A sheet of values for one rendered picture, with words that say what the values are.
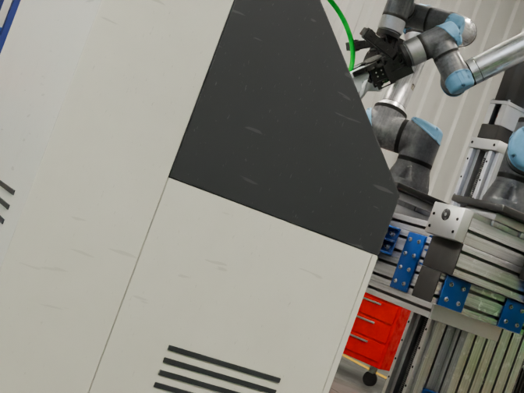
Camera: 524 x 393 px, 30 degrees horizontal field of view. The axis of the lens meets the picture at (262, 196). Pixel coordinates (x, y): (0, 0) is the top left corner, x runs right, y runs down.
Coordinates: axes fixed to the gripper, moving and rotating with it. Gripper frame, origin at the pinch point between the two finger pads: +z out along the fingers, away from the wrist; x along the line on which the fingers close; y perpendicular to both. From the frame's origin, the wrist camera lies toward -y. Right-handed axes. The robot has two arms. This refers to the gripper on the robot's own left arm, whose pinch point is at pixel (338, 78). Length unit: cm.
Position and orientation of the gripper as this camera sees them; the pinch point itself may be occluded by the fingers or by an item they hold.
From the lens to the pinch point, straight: 274.1
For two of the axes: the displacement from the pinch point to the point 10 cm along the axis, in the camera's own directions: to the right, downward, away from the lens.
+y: 4.1, 8.8, 2.5
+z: -9.1, 4.2, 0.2
